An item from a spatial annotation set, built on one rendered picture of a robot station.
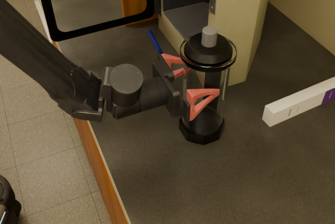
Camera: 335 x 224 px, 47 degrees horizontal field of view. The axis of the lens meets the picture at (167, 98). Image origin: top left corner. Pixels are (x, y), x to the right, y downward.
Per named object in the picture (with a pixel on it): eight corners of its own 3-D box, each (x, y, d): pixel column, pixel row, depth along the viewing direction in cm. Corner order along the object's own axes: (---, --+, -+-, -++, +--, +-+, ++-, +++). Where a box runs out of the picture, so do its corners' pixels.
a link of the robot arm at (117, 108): (101, 100, 76) (110, 126, 74) (101, 84, 70) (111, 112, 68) (134, 90, 78) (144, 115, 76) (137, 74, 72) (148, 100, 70)
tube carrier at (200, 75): (210, 102, 93) (219, 27, 78) (234, 133, 86) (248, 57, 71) (170, 116, 90) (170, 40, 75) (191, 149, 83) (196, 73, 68)
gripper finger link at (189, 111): (208, 63, 76) (164, 75, 73) (226, 85, 71) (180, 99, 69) (206, 88, 81) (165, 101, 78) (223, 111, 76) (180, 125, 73)
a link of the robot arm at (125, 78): (79, 78, 76) (71, 118, 72) (76, 47, 66) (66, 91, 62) (139, 86, 77) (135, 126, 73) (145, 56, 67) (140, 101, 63)
